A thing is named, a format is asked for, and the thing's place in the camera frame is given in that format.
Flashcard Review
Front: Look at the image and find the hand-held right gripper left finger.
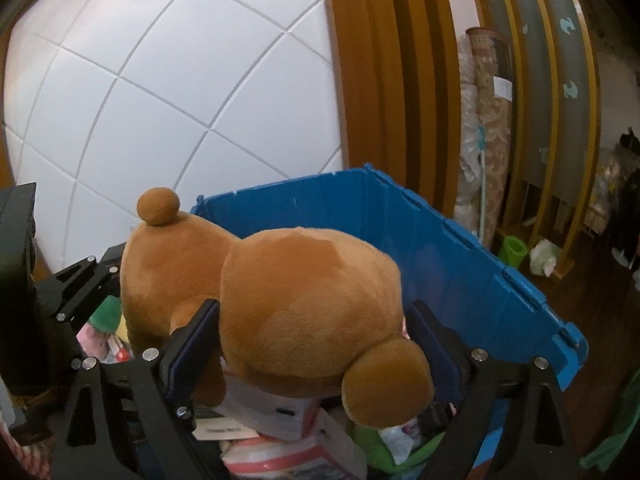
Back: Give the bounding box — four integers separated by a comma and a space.
52, 299, 222, 480

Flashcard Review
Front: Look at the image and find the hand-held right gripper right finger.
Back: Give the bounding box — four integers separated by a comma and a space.
406, 301, 581, 480

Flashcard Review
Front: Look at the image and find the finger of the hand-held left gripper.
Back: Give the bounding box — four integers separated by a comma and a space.
35, 242, 127, 323

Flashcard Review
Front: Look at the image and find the blue plastic storage bin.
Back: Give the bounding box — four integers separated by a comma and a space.
190, 162, 590, 480

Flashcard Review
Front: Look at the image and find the brown teddy bear plush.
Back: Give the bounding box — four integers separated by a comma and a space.
120, 187, 436, 428

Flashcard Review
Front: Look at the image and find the white plastic package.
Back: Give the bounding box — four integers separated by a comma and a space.
219, 371, 327, 439

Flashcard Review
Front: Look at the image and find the clear plastic bag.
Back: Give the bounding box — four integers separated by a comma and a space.
377, 422, 427, 464

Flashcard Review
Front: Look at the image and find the green plastic bag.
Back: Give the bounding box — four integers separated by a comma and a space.
350, 417, 447, 473

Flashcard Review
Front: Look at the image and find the green plastic cup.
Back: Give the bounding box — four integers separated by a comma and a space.
500, 236, 529, 272

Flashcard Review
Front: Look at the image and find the crumpled white paper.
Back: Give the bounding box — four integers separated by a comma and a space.
528, 238, 562, 277

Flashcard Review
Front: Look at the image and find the pink striped tissue pack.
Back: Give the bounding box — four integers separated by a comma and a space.
221, 432, 369, 480

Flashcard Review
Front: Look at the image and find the green cloth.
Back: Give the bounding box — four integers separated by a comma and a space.
580, 365, 640, 474

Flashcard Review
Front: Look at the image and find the rolled brown patterned carpet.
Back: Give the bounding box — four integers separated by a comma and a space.
465, 27, 517, 250

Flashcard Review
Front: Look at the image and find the rolled beige patterned carpet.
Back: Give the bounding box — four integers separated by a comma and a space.
455, 35, 485, 222

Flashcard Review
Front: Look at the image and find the pile of yellow bags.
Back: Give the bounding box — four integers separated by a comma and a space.
584, 152, 619, 237

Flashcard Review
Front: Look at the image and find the black bag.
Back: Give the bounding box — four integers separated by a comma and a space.
610, 127, 640, 267

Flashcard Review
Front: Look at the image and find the wooden frosted glass partition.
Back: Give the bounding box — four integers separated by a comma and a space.
465, 0, 602, 279

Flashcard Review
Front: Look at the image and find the teal mop handle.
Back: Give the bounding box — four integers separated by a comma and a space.
476, 125, 489, 247

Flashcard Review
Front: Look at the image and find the wooden door frame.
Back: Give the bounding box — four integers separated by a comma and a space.
320, 0, 462, 217

